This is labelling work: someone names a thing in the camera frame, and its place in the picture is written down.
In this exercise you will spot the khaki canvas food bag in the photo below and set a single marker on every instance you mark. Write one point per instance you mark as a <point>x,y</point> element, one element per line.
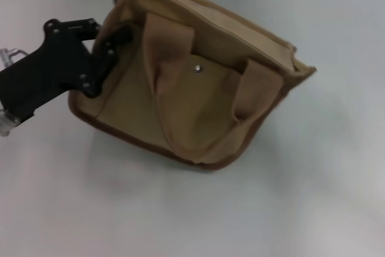
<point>195,103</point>

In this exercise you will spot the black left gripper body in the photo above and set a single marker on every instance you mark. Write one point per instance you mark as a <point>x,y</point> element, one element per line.
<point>36,73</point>

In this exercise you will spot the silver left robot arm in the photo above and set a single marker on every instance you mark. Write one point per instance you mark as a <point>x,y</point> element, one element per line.
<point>7,121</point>

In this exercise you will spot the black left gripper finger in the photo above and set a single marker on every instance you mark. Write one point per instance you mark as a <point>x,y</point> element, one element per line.
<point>103,61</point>
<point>84,26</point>

